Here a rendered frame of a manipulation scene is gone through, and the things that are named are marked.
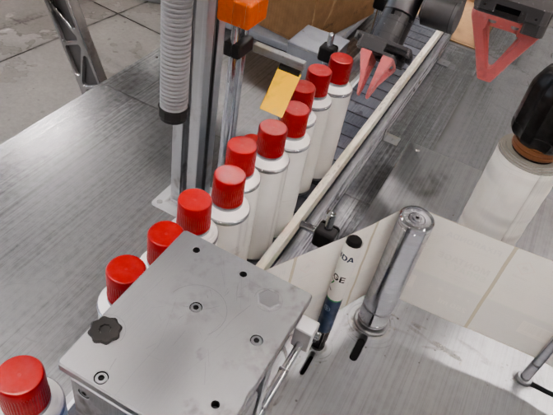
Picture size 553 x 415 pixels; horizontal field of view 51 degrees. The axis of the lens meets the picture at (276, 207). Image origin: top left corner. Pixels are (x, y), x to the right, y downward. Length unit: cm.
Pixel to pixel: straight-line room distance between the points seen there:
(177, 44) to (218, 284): 28
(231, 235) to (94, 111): 55
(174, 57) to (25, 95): 209
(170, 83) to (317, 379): 37
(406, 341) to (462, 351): 7
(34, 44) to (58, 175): 210
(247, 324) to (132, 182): 59
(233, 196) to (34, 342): 32
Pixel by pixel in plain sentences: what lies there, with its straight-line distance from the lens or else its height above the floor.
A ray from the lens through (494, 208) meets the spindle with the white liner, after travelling 81.
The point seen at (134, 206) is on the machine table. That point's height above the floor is 83.
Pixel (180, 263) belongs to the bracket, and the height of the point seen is 114.
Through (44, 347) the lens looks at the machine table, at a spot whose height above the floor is 83.
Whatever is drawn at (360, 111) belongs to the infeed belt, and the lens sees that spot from 111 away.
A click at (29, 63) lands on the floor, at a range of 289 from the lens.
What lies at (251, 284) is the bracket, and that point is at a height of 114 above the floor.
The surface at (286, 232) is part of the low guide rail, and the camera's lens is 77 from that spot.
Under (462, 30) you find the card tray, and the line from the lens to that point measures 167.
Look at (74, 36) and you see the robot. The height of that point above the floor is 66.
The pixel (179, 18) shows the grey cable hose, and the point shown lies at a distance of 59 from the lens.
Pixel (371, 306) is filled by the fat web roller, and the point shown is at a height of 93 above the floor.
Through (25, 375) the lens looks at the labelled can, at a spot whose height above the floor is 108.
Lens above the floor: 146
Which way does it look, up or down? 43 degrees down
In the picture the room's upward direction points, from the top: 12 degrees clockwise
